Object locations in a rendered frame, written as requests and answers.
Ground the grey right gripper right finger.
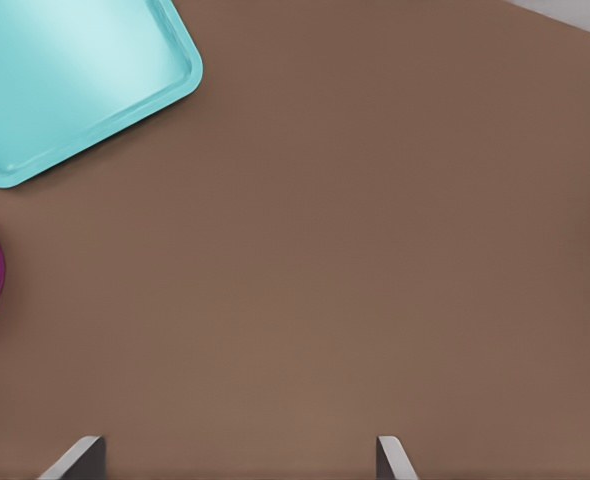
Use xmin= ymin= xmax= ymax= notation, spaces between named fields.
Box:
xmin=376 ymin=435 xmax=420 ymax=480

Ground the turquoise rectangular tray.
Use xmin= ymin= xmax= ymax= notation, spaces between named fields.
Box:
xmin=0 ymin=0 xmax=204 ymax=190

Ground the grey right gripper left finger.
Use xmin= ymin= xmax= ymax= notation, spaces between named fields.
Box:
xmin=36 ymin=435 xmax=107 ymax=480

